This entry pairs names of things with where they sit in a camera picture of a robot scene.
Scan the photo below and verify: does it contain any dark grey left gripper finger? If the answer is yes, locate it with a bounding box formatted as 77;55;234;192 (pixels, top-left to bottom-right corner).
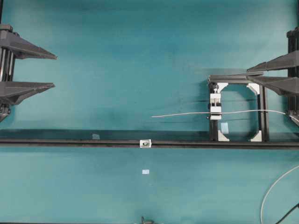
0;82;55;105
0;36;57;60

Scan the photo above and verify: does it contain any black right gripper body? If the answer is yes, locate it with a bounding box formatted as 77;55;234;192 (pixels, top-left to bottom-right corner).
286;29;299;125

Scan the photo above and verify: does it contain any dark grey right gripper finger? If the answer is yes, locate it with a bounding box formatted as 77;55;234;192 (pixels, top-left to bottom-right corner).
247;50;299;72
248;76;299;96

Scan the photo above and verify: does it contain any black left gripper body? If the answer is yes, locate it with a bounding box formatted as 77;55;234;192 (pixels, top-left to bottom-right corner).
0;23;16;123

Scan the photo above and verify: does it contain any thin white wire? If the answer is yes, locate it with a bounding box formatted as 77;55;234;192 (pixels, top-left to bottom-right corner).
151;110;299;224

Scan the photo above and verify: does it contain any small white label tape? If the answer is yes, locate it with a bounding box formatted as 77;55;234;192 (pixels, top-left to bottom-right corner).
142;169;150;175

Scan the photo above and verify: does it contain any metal clip at bottom edge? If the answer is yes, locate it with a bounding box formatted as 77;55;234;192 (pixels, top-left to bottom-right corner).
141;217;155;224

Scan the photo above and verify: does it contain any long black aluminium rail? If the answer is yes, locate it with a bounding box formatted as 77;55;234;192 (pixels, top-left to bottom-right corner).
0;139;299;149

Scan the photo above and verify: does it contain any black rectangular profile frame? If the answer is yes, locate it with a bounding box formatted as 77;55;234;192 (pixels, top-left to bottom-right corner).
207;71;269;142

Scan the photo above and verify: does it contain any white wire clamp block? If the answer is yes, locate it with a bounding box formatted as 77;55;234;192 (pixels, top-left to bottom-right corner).
209;93;221;120

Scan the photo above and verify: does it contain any clear tape patch near frame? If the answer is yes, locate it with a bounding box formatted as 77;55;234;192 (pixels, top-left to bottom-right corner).
221;122;229;134

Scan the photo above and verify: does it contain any clear tape patch near rail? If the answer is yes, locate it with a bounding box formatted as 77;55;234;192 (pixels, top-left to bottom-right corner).
92;133;100;140

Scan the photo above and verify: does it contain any silver metal fitting on rail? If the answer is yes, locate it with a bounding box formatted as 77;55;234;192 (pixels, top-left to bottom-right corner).
139;139;152;148

